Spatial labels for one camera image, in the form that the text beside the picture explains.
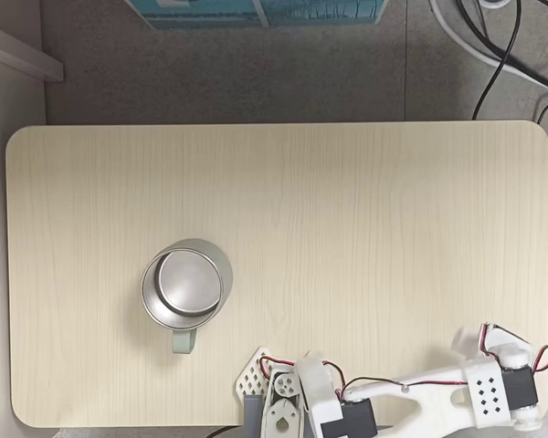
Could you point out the steel cup with grey sleeve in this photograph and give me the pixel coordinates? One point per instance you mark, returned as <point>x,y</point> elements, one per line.
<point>182,287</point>

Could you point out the grey table clamp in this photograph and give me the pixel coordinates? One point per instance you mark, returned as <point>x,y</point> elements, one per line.
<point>253,417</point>

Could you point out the teal printed box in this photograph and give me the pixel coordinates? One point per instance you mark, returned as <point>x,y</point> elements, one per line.
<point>256,13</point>

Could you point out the white shelf board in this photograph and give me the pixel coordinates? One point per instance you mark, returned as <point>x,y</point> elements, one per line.
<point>23,52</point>

